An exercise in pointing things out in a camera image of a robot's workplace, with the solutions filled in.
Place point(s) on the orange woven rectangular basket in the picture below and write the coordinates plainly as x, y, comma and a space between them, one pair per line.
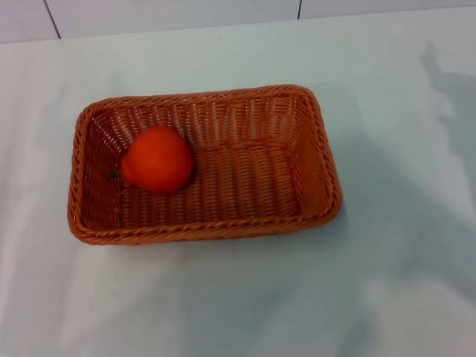
238, 182

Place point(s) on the orange pear-shaped toy fruit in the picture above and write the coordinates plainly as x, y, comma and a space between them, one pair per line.
158, 160

